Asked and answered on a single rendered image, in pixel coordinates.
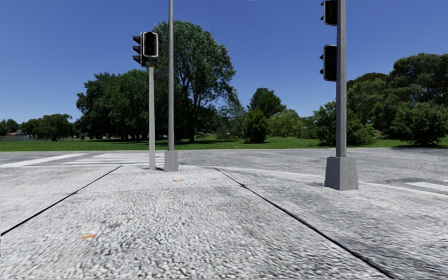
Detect trees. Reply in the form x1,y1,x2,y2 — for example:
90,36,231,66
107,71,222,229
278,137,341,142
0,20,448,148

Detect traffic light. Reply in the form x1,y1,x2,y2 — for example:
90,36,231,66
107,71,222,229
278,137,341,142
319,0,359,191
132,31,159,170

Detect sign on a post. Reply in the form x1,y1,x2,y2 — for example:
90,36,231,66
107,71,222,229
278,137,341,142
153,0,180,173

